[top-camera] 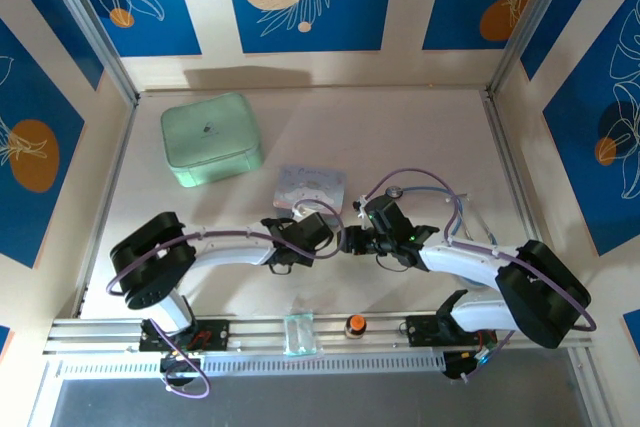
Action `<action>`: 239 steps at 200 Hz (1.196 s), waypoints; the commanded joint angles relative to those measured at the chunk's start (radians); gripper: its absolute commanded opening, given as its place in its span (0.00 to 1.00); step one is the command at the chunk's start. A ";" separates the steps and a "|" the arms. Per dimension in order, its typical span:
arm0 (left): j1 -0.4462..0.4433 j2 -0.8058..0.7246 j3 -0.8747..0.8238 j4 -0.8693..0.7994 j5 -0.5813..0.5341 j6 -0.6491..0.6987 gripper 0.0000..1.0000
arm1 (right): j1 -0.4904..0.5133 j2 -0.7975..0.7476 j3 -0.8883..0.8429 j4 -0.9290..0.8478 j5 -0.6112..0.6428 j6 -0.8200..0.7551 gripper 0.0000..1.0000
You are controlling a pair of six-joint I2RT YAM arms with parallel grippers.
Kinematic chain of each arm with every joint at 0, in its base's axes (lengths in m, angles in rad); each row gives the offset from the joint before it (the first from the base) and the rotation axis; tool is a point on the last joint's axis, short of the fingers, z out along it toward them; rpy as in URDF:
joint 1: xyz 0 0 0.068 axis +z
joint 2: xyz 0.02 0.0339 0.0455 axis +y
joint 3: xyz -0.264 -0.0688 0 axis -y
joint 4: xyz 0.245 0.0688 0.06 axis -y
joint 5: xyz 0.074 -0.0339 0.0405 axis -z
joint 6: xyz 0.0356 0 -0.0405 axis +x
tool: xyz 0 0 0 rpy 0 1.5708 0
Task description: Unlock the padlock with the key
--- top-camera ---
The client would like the pastel cartoon tin box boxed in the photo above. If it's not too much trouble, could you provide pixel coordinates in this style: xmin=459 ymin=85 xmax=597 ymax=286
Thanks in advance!
xmin=272 ymin=164 xmax=349 ymax=228

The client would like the orange knob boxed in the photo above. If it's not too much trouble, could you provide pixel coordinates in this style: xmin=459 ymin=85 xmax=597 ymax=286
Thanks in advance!
xmin=343 ymin=314 xmax=369 ymax=341

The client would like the clear plastic box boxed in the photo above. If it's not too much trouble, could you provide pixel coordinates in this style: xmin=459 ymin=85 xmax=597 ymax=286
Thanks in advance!
xmin=282 ymin=311 xmax=319 ymax=358

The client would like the mint green zip case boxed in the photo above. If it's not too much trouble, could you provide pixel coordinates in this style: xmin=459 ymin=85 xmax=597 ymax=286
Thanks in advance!
xmin=159 ymin=91 xmax=265 ymax=191

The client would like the blue panel with dark circle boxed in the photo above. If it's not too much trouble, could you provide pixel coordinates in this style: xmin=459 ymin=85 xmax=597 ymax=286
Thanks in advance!
xmin=542 ymin=0 xmax=640 ymax=257

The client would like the blue panel with beige circle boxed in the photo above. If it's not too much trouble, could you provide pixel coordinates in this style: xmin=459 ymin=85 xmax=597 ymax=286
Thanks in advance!
xmin=222 ymin=0 xmax=397 ymax=54

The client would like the blue panel with white flower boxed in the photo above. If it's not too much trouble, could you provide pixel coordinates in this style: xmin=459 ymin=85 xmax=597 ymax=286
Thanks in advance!
xmin=63 ymin=0 xmax=203 ymax=58

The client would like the blue panel with orange oval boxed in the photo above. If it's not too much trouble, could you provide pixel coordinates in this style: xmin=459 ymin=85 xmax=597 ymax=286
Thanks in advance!
xmin=0 ymin=16 xmax=86 ymax=268

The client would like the light blue cable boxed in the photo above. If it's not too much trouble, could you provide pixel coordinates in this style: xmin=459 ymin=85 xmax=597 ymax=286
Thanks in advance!
xmin=399 ymin=185 xmax=501 ymax=248

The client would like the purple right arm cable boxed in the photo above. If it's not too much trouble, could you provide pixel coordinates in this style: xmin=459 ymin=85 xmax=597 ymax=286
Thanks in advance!
xmin=360 ymin=168 xmax=597 ymax=333

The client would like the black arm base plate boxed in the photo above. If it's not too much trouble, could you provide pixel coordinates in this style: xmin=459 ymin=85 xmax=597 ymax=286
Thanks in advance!
xmin=405 ymin=314 xmax=454 ymax=348
xmin=138 ymin=317 xmax=232 ymax=353

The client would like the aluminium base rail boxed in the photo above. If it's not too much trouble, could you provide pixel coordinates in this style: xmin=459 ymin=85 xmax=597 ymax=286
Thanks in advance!
xmin=44 ymin=315 xmax=594 ymax=356

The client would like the white slotted cable duct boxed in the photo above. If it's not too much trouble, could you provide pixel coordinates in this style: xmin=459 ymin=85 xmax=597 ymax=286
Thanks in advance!
xmin=57 ymin=352 xmax=446 ymax=378

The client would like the aluminium table edge rail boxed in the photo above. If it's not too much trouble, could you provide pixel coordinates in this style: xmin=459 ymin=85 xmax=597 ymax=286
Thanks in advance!
xmin=74 ymin=94 xmax=140 ymax=321
xmin=480 ymin=89 xmax=556 ymax=278

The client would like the aluminium frame post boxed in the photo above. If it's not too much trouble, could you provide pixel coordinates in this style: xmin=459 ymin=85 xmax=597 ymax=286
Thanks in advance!
xmin=37 ymin=0 xmax=141 ymax=106
xmin=487 ymin=0 xmax=581 ymax=98

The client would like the blue leaf print wall panel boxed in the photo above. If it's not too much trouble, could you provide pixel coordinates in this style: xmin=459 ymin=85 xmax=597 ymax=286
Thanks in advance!
xmin=519 ymin=0 xmax=616 ymax=82
xmin=0 ymin=0 xmax=105 ymax=92

